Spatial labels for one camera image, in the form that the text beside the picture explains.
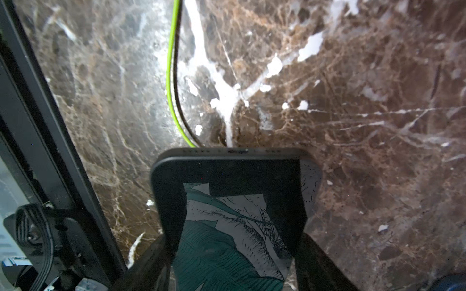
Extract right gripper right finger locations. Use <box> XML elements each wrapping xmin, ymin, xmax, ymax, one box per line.
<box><xmin>295</xmin><ymin>234</ymin><xmax>358</xmax><ymax>291</ymax></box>

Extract black smartphone blue edge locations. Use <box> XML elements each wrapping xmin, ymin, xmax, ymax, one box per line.
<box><xmin>428</xmin><ymin>274</ymin><xmax>466</xmax><ymax>291</ymax></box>

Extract green wired earphones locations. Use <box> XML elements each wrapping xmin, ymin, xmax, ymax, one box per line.
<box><xmin>166</xmin><ymin>0</ymin><xmax>199</xmax><ymax>148</ymax></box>

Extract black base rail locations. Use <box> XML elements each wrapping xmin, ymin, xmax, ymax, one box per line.
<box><xmin>1</xmin><ymin>1</ymin><xmax>127</xmax><ymax>291</ymax></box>

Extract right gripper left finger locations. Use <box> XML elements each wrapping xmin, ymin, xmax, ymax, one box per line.
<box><xmin>112</xmin><ymin>235</ymin><xmax>173</xmax><ymax>291</ymax></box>

